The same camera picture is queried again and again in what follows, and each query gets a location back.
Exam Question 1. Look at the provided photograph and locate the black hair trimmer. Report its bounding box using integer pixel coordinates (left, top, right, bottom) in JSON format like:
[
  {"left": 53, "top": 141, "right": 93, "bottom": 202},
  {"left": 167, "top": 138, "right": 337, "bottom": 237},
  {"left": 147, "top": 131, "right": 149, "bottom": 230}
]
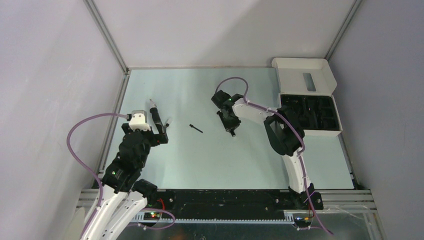
[{"left": 149, "top": 99, "right": 164, "bottom": 130}]

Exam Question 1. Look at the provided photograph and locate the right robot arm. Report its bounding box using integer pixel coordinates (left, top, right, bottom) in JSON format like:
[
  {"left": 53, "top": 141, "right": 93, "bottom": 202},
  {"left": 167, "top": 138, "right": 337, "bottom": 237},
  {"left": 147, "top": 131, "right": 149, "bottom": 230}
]
[{"left": 211, "top": 94, "right": 324, "bottom": 210}]

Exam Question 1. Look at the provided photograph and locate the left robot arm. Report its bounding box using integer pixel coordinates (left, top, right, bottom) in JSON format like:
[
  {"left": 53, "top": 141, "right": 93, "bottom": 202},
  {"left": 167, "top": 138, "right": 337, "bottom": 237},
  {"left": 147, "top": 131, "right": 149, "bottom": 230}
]
[{"left": 81, "top": 118, "right": 168, "bottom": 240}]

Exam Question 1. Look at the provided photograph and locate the small black cleaning brush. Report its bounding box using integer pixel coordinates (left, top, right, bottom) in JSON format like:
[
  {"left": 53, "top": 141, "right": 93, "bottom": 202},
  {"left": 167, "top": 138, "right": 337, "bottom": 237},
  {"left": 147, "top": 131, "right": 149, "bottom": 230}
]
[{"left": 189, "top": 124, "right": 204, "bottom": 133}]

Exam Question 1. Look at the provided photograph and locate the white box with black tray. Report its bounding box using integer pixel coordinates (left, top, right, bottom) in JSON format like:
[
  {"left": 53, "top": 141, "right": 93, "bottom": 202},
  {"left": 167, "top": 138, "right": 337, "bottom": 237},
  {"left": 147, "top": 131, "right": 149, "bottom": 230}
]
[{"left": 271, "top": 57, "right": 343, "bottom": 137}]

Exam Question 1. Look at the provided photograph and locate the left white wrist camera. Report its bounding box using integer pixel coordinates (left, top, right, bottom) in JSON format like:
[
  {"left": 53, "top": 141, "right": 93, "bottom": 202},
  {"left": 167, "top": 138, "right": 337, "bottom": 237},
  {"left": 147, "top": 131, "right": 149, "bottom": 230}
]
[{"left": 128, "top": 110, "right": 151, "bottom": 132}]

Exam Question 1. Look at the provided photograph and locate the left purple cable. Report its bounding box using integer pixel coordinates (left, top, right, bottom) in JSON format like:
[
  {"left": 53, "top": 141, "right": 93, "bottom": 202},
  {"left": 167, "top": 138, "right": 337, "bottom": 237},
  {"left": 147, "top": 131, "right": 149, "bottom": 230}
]
[{"left": 66, "top": 113, "right": 131, "bottom": 239}]

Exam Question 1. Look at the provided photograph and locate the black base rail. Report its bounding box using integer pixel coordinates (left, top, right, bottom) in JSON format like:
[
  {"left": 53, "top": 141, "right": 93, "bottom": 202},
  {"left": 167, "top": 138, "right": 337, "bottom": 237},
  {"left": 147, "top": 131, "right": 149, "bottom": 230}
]
[{"left": 147, "top": 189, "right": 310, "bottom": 221}]

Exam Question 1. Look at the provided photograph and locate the aluminium frame front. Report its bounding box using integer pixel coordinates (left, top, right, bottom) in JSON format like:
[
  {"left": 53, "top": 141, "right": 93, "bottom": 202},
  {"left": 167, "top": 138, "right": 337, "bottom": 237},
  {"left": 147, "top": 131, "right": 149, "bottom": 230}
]
[{"left": 78, "top": 188, "right": 379, "bottom": 240}]

